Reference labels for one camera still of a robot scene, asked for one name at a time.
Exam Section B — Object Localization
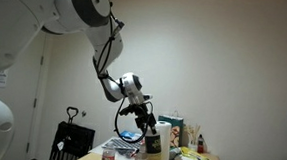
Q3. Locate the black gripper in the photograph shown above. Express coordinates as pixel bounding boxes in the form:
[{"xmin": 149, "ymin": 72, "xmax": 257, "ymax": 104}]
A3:
[{"xmin": 131, "ymin": 101, "xmax": 159, "ymax": 136}]

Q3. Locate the green paper gift bag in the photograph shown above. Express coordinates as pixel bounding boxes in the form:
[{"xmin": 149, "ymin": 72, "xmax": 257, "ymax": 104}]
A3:
[{"xmin": 156, "ymin": 109, "xmax": 186, "ymax": 149}]

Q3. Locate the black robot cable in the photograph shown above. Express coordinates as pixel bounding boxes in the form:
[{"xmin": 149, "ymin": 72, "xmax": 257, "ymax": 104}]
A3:
[{"xmin": 91, "ymin": 15, "xmax": 155, "ymax": 144}]

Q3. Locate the black folding cart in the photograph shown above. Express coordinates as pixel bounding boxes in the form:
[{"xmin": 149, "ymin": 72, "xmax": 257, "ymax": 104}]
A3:
[{"xmin": 47, "ymin": 104, "xmax": 98, "ymax": 160}]

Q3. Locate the small red bottle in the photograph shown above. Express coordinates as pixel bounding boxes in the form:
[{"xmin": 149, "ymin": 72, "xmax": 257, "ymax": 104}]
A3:
[{"xmin": 196, "ymin": 133, "xmax": 205, "ymax": 154}]

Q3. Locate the cup of wooden chopsticks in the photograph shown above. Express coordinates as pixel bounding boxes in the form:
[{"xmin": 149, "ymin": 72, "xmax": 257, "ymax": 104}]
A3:
[{"xmin": 182, "ymin": 123, "xmax": 202, "ymax": 152}]

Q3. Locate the yellow green package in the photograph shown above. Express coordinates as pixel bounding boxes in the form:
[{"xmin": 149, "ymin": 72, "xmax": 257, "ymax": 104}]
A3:
[{"xmin": 178, "ymin": 145, "xmax": 213, "ymax": 160}]

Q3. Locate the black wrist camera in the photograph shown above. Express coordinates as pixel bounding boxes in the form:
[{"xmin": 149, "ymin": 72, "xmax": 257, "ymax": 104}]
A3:
[{"xmin": 118, "ymin": 103, "xmax": 136, "ymax": 118}]

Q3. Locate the blue plastic package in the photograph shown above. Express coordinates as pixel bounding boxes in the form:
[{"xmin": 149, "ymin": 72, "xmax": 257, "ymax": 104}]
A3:
[{"xmin": 119, "ymin": 130, "xmax": 143, "ymax": 141}]

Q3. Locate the small red-labelled jar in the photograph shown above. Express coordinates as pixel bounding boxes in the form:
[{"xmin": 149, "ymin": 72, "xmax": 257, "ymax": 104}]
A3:
[{"xmin": 101, "ymin": 144, "xmax": 117, "ymax": 160}]

